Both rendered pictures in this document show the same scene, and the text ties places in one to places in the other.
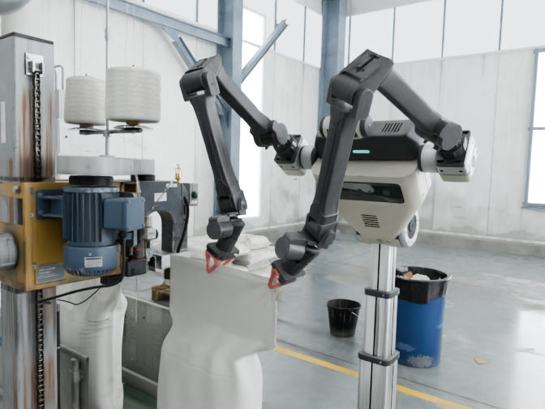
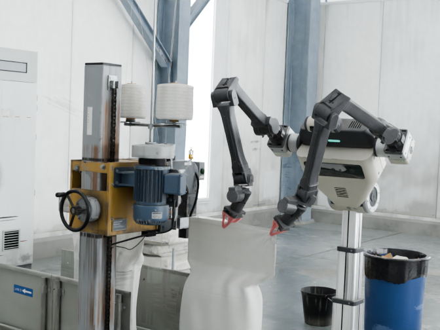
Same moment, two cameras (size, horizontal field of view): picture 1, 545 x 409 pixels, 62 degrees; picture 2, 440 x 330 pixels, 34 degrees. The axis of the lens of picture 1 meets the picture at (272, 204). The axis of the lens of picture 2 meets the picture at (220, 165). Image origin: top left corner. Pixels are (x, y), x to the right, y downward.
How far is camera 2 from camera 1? 1.81 m
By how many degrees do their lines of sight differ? 2
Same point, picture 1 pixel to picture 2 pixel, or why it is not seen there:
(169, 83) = (103, 29)
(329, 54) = not seen: outside the picture
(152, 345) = (152, 302)
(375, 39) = not seen: outside the picture
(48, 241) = (118, 202)
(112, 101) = (164, 107)
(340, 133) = (319, 137)
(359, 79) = (330, 108)
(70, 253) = (142, 209)
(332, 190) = (314, 169)
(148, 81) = (188, 93)
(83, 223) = (152, 190)
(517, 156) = not seen: outside the picture
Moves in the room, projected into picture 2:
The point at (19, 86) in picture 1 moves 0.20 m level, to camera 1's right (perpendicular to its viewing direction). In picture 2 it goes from (104, 97) to (151, 99)
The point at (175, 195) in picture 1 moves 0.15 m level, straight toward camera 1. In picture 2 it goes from (190, 171) to (196, 174)
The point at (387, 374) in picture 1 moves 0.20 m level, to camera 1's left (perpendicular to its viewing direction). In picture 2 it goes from (354, 312) to (312, 311)
